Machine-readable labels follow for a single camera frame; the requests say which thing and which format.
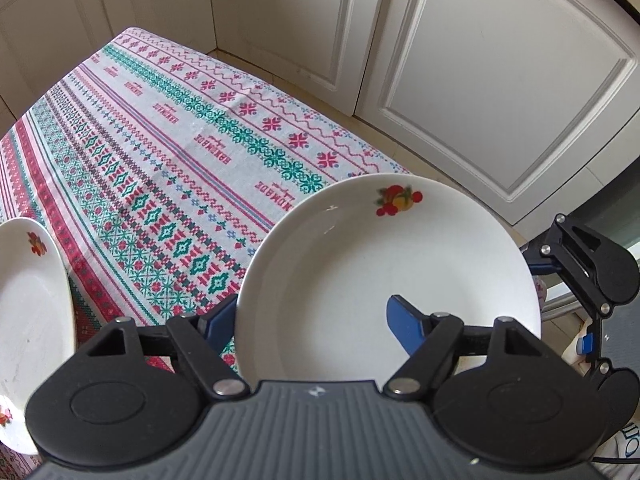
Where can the white kitchen cabinets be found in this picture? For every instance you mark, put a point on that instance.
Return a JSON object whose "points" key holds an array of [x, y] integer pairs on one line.
{"points": [[513, 99]]}

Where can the white plate with fruit print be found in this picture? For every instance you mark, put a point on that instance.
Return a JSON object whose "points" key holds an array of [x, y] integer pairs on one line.
{"points": [[312, 305]]}

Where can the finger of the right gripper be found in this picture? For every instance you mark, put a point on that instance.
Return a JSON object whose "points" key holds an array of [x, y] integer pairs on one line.
{"points": [[601, 274], [608, 348]]}

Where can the white plate with flower print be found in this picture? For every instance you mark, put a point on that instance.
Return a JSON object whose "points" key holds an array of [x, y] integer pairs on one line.
{"points": [[37, 322]]}

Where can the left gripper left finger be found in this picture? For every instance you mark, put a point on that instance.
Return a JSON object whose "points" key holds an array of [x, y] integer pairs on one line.
{"points": [[198, 343]]}

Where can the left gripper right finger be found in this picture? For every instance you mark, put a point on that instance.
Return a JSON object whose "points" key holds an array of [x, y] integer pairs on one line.
{"points": [[431, 344]]}

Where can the patterned tablecloth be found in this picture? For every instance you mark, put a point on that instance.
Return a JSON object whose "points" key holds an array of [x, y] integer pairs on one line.
{"points": [[158, 171]]}

